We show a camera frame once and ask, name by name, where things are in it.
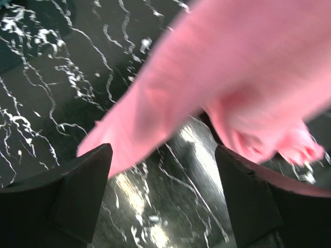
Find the black marble pattern mat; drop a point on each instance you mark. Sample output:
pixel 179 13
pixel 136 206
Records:
pixel 63 65

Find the pink t shirt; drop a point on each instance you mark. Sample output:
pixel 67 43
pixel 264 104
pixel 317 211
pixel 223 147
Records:
pixel 259 69

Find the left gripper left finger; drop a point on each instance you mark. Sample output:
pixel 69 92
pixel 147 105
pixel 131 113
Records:
pixel 59 207

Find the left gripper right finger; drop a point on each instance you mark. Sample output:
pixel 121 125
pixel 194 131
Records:
pixel 268 209

